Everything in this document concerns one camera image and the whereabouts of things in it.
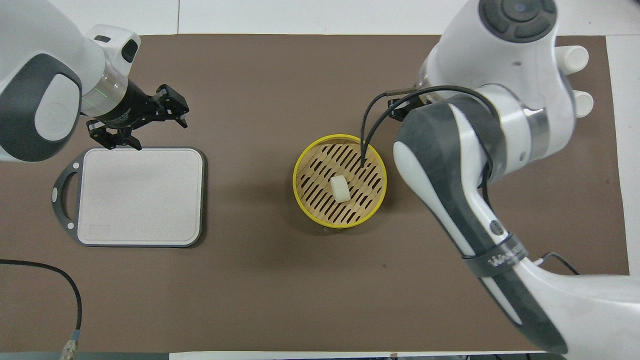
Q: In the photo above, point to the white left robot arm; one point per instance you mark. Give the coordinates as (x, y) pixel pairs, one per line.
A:
(30, 50)

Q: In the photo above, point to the white steamed bun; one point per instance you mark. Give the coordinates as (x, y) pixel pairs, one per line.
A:
(340, 189)

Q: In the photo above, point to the yellow bamboo steamer basket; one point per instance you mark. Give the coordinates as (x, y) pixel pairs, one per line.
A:
(320, 207)

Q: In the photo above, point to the white plastic cup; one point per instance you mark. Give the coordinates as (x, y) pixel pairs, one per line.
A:
(575, 58)
(584, 104)

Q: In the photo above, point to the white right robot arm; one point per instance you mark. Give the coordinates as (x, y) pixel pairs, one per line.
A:
(450, 165)

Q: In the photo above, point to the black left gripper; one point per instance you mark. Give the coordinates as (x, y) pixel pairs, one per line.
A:
(127, 107)

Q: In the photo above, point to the brown table mat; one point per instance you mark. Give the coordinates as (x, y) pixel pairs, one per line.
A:
(250, 290)

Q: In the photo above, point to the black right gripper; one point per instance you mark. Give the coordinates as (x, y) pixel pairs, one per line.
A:
(405, 106)

